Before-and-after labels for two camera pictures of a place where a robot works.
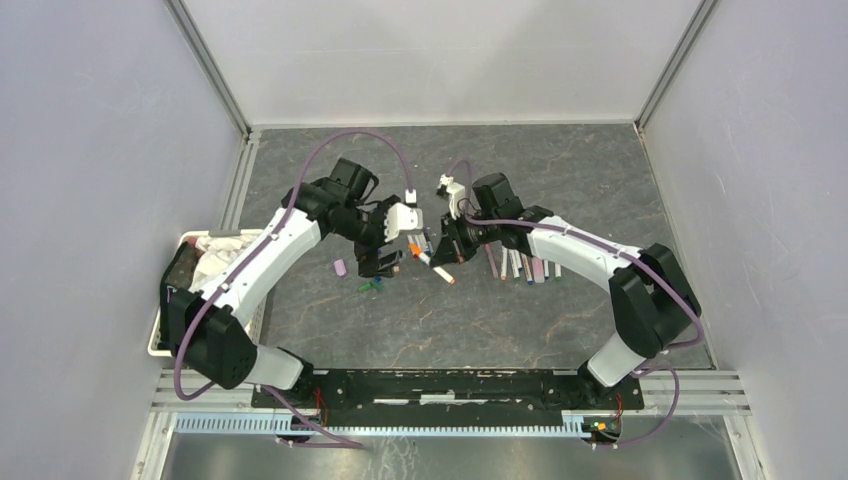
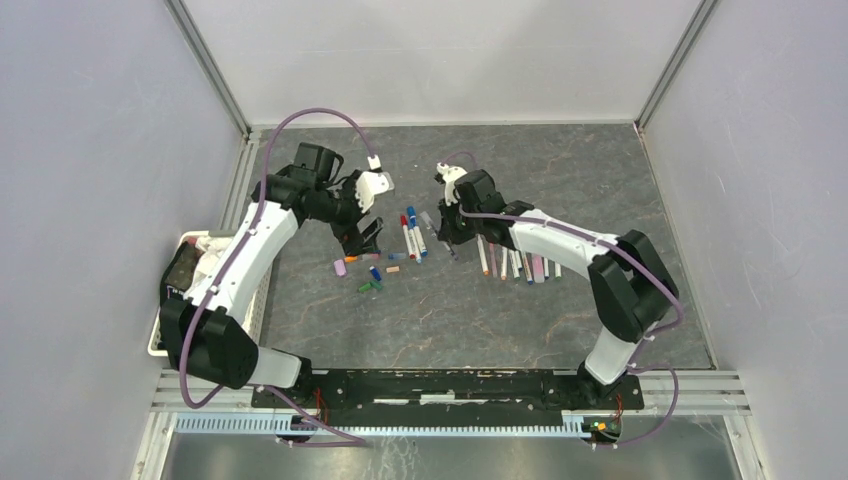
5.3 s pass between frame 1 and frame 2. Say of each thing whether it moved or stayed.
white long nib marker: moved
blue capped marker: moved
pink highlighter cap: stayed
